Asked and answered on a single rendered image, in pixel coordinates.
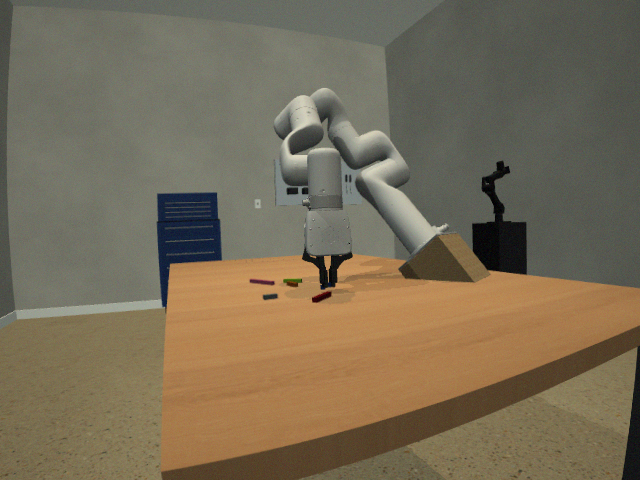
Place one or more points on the pink rod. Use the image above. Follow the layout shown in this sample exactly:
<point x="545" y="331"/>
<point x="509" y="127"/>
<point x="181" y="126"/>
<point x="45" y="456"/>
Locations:
<point x="258" y="281"/>

